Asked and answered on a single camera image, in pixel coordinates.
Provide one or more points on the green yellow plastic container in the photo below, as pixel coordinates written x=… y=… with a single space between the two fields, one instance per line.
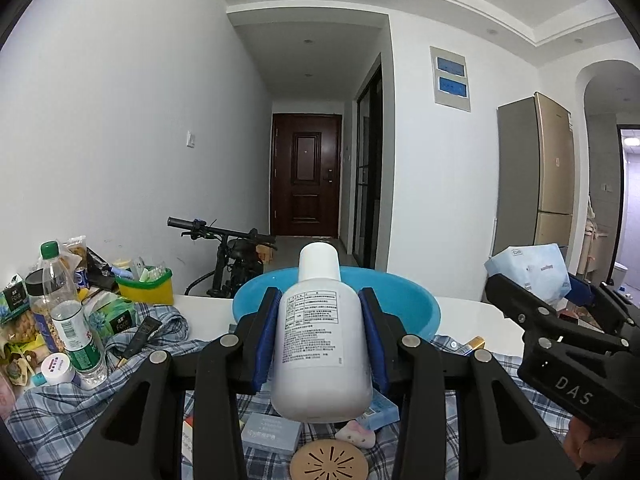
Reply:
x=145 y=290

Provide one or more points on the black bicycle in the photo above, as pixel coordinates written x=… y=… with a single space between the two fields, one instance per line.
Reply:
x=240 y=260

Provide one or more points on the dark brown entrance door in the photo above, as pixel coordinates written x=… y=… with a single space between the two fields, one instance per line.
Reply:
x=305 y=175

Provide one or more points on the small white cream jar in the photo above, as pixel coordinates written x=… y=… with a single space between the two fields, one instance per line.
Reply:
x=57 y=369

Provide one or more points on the black cosmetic tube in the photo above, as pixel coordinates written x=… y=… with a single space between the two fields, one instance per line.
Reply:
x=140 y=337

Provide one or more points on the nut jar black lid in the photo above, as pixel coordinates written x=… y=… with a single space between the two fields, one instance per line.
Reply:
x=36 y=310

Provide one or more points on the blue plaid cloth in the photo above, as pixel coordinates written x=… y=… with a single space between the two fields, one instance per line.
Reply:
x=60 y=410

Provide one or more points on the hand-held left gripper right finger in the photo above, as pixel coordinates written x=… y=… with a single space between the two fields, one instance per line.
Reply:
x=372 y=345

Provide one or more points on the light blue box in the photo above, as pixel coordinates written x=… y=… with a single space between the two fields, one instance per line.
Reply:
x=270 y=432

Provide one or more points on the light blue tissue packet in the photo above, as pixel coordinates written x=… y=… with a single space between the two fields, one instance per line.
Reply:
x=535 y=270

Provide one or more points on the cream lidded jar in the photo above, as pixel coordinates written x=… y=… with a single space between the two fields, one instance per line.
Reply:
x=121 y=267

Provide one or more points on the round beige slotted disc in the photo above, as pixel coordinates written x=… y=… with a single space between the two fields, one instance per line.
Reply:
x=330 y=462

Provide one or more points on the black snack bag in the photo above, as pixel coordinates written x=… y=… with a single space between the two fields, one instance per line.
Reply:
x=100 y=267

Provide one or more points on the person's right hand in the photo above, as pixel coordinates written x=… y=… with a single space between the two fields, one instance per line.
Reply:
x=582 y=445

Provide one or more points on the gold blue box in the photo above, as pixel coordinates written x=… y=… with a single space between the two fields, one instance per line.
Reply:
x=475 y=345

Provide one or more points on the clear pastry snack bag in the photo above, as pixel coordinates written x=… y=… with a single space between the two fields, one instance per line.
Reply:
x=75 y=249

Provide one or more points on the white wall light switch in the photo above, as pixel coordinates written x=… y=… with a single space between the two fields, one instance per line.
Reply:
x=191 y=139

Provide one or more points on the bright blue small box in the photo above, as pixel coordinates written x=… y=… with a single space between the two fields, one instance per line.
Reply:
x=385 y=412

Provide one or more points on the brown paper bag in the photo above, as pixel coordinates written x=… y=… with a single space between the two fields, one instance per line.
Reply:
x=266 y=254

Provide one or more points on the gold grey refrigerator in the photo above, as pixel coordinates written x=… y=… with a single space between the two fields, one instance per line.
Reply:
x=550 y=175

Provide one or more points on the blue plastic basin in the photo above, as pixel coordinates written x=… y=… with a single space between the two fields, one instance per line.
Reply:
x=400 y=305

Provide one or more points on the white plastic bottle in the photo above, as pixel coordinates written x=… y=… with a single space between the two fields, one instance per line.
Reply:
x=320 y=340

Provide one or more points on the black framed glass door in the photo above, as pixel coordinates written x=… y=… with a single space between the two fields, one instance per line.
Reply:
x=367 y=170

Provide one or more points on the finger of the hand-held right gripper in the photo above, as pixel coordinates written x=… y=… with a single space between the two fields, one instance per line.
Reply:
x=580 y=290
x=520 y=305

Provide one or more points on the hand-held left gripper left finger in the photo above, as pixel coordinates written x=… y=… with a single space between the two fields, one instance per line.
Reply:
x=265 y=355

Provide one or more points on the cluttered rack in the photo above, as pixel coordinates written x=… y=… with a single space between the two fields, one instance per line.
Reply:
x=595 y=240

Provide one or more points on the grey wall panel blue windows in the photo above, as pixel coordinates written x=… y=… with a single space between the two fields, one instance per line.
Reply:
x=450 y=77

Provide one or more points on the blue drink can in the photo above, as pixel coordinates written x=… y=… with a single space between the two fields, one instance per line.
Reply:
x=82 y=277

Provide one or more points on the clear bottle green cap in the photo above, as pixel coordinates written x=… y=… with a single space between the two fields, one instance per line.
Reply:
x=75 y=335

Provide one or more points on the pink white toy figure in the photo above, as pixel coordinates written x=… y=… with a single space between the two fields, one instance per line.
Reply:
x=357 y=434

